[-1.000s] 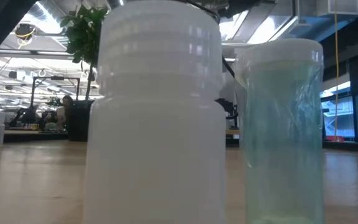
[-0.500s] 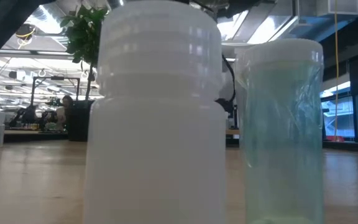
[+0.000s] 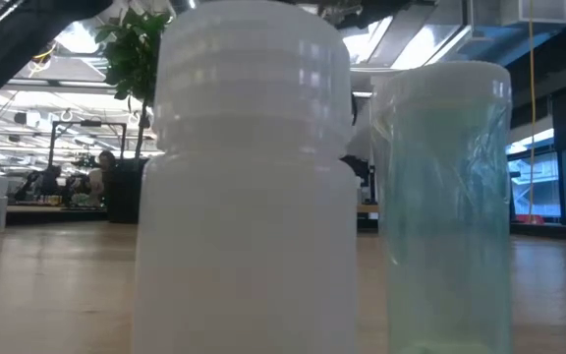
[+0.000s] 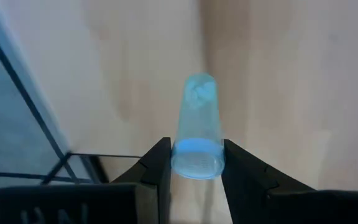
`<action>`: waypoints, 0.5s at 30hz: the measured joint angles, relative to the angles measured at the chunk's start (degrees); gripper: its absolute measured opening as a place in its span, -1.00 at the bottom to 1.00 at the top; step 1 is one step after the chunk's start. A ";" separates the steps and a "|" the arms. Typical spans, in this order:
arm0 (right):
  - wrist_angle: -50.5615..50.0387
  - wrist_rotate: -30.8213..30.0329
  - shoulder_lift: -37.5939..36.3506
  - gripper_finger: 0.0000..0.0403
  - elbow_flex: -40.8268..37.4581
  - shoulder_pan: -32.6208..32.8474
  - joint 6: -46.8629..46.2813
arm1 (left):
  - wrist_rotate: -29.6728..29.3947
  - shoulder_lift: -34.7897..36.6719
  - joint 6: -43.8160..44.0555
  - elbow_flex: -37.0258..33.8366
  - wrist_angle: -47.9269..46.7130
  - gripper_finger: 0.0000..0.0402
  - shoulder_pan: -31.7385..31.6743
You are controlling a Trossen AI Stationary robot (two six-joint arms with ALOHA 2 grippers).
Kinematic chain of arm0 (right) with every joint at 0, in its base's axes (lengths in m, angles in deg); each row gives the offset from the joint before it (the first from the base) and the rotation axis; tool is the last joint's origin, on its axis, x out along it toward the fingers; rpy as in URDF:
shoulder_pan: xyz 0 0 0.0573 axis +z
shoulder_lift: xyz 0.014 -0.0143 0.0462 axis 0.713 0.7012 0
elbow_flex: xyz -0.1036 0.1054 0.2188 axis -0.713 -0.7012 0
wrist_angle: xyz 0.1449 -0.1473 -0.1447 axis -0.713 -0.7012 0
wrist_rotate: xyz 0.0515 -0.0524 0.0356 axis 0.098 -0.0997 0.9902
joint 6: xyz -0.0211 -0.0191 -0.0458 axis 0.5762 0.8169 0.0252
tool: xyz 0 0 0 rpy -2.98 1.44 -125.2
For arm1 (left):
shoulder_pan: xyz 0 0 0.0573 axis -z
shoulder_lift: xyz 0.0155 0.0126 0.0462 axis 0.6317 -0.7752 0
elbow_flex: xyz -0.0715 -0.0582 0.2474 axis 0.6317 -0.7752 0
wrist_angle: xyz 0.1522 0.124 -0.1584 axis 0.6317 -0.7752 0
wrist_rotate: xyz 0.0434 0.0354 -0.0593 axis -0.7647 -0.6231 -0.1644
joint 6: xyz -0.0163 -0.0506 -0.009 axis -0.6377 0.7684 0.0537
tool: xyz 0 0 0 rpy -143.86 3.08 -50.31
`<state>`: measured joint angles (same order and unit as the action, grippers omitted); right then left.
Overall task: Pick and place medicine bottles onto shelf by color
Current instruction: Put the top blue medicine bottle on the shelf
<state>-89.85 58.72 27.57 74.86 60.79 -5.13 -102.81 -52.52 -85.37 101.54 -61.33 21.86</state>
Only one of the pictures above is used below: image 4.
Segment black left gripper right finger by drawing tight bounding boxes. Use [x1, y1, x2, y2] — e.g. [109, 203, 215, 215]
[222, 139, 358, 224]

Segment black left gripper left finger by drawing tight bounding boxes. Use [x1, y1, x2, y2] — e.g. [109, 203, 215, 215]
[0, 136, 172, 224]

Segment green medicine bottle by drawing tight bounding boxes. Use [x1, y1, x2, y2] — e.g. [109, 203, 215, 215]
[170, 73, 226, 180]

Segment wooden shelf with black frame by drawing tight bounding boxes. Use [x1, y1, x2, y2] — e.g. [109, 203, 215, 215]
[0, 15, 142, 187]

